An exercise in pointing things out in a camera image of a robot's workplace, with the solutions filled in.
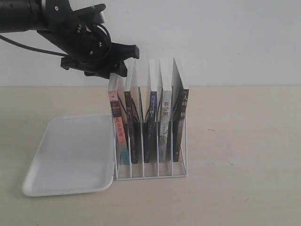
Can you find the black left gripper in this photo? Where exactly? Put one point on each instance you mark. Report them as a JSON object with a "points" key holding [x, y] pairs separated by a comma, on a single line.
{"points": [[85, 40]]}

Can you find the blue book with orange moon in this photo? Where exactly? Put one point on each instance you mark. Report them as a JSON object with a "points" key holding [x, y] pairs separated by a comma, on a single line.
{"points": [[151, 112]]}

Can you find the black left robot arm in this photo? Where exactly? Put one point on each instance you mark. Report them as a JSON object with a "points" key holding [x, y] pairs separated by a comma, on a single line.
{"points": [[22, 16]]}

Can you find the dark maroon book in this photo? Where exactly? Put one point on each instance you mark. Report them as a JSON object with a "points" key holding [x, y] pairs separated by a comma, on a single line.
{"points": [[131, 95]]}

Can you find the grey white book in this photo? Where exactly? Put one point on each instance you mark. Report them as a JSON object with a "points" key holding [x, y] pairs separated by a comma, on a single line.
{"points": [[165, 107]]}

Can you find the black book white characters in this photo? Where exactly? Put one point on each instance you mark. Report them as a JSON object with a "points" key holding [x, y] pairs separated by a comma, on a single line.
{"points": [[180, 99]]}

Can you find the pink and teal book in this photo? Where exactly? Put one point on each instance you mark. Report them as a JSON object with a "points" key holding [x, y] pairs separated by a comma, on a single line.
{"points": [[118, 110]]}

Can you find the white plastic tray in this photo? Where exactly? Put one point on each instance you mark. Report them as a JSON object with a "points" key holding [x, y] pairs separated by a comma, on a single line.
{"points": [[75, 156]]}

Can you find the white wire book rack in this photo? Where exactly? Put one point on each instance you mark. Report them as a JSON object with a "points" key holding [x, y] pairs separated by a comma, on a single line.
{"points": [[154, 168]]}

